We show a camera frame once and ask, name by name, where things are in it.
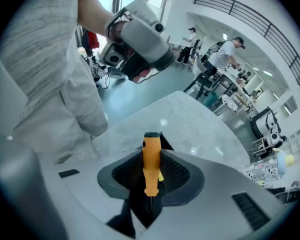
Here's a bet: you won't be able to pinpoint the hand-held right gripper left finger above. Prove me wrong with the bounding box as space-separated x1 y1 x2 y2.
38 148 145 224

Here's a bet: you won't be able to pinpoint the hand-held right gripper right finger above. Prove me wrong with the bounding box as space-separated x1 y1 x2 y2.
144 150 291 240

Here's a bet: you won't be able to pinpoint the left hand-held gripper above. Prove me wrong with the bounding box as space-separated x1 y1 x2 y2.
99 0 177 83

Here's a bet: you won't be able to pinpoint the orange-handled screwdriver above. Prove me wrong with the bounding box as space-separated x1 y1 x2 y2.
141 131 164 220

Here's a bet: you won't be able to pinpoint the person's left forearm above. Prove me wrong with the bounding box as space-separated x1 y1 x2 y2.
76 0 116 39

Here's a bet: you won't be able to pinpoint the person's left hand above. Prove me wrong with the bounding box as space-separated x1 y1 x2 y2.
109 14 131 44

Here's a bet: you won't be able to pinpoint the black-framed grey chair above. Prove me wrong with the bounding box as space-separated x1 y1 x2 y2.
183 56 231 102

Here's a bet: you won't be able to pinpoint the red bag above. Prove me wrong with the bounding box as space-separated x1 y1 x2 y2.
86 31 101 50

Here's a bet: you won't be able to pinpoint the person's light grey trousers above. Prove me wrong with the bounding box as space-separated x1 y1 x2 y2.
12 76 110 165

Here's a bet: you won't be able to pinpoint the clear patterned bottle yellow lid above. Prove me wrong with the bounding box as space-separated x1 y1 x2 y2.
239 147 296 187

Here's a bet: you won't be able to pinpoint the blue bin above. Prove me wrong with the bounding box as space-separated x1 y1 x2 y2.
203 91 220 109

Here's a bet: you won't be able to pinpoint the white table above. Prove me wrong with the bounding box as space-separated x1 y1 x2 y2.
214 67 260 110

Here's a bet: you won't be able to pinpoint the black and white machine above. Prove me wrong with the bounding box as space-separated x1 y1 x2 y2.
249 106 288 150

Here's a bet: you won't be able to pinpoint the person's grey striped shirt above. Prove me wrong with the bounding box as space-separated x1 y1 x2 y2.
0 0 91 125

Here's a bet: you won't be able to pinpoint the black balcony railing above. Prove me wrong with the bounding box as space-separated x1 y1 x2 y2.
193 0 300 100

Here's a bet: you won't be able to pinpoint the tangle of black cables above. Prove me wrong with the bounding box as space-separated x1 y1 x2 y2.
88 55 126 90

